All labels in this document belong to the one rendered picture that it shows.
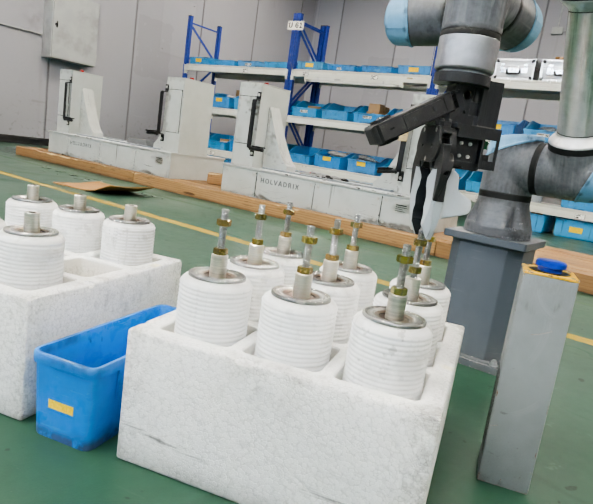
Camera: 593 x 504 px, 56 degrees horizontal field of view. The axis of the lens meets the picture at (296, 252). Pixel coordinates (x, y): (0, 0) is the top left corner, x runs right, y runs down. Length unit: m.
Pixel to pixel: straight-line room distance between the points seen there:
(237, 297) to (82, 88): 4.75
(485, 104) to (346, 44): 10.28
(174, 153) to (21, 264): 3.34
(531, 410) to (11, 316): 0.73
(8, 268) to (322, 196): 2.55
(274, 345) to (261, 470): 0.15
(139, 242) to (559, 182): 0.86
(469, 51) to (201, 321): 0.47
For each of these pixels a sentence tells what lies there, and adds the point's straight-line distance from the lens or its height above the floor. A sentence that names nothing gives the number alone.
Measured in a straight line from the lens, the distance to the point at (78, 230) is 1.13.
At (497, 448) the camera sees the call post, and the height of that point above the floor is 0.06.
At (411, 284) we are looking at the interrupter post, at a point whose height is 0.27.
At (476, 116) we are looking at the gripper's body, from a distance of 0.78.
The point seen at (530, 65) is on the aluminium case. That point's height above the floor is 1.45.
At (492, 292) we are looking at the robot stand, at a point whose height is 0.18.
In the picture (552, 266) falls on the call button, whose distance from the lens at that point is 0.83.
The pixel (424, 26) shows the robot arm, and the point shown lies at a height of 0.63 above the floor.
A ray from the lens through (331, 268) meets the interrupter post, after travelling 0.79.
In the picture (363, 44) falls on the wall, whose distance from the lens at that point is 10.84.
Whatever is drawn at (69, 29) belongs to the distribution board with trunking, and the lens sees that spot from 7.68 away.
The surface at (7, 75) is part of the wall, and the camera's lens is 7.52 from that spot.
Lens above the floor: 0.43
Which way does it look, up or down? 10 degrees down
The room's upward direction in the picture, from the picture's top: 8 degrees clockwise
